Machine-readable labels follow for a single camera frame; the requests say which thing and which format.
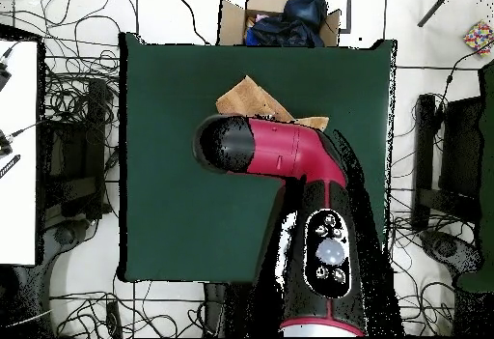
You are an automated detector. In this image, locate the dark rectangular frame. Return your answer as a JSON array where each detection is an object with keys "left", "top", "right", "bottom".
[{"left": 338, "top": 0, "right": 353, "bottom": 34}]

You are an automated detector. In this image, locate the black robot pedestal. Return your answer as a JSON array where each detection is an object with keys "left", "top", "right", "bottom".
[{"left": 202, "top": 282, "right": 240, "bottom": 338}]

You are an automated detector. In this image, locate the black frame stand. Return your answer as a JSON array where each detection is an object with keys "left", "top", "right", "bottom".
[
  {"left": 38, "top": 77, "right": 113, "bottom": 220},
  {"left": 410, "top": 93, "right": 483, "bottom": 232}
]

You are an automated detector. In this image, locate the dark blue clothing pile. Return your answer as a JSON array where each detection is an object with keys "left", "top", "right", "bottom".
[{"left": 243, "top": 0, "right": 328, "bottom": 48}]

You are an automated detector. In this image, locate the black cable tangle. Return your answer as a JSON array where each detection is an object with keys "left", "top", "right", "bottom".
[
  {"left": 385, "top": 184, "right": 480, "bottom": 247},
  {"left": 38, "top": 0, "right": 122, "bottom": 124},
  {"left": 49, "top": 272, "right": 206, "bottom": 338}
]

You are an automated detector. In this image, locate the black power strip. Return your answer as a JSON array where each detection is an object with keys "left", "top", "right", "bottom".
[{"left": 105, "top": 300, "right": 124, "bottom": 338}]

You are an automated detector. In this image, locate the tan terry towel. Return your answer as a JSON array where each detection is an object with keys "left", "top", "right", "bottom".
[{"left": 214, "top": 74, "right": 331, "bottom": 131}]

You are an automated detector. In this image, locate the dark green table cloth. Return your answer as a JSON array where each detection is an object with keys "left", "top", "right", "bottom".
[{"left": 119, "top": 32, "right": 398, "bottom": 284}]

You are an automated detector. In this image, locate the brown cardboard box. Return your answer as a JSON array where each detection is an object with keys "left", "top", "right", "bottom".
[{"left": 217, "top": 0, "right": 342, "bottom": 48}]

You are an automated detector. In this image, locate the grey round stand base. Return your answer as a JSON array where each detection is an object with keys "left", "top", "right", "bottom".
[
  {"left": 418, "top": 228, "right": 483, "bottom": 274},
  {"left": 41, "top": 218, "right": 94, "bottom": 263}
]

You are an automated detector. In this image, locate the white desk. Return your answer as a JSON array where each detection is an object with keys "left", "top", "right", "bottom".
[{"left": 0, "top": 39, "right": 40, "bottom": 267}]

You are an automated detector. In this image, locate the multicoloured patterned item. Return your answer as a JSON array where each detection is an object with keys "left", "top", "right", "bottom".
[{"left": 462, "top": 19, "right": 494, "bottom": 57}]

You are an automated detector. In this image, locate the black device on desk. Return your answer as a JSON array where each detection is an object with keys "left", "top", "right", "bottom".
[{"left": 0, "top": 60, "right": 13, "bottom": 93}]

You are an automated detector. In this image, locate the dark slanted rod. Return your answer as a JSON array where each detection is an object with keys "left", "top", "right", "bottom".
[{"left": 417, "top": 0, "right": 460, "bottom": 28}]

